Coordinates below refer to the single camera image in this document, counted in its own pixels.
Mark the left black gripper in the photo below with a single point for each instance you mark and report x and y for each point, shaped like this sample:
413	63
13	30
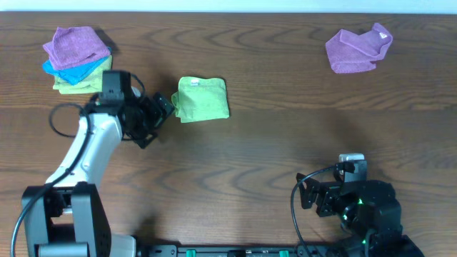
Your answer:
153	116

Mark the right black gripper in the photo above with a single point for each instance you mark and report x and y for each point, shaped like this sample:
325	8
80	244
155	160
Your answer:
328	190

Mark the light green cloth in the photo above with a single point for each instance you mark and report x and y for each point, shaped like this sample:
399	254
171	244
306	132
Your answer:
200	99

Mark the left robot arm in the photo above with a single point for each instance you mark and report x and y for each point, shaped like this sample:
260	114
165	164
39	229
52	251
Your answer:
65	216

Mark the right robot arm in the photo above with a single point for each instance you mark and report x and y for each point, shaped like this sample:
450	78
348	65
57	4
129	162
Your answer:
368	210

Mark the folded green cloth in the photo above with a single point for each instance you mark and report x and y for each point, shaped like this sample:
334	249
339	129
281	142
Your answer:
91	84

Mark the folded blue cloth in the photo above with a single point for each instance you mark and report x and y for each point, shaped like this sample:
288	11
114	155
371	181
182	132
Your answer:
75	75

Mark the folded purple cloth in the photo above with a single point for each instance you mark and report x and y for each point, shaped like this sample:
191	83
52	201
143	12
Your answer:
75	46

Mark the crumpled purple cloth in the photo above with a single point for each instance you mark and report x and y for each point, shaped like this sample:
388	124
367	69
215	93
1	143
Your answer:
350	53

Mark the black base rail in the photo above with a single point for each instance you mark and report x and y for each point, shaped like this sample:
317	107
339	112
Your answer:
234	251

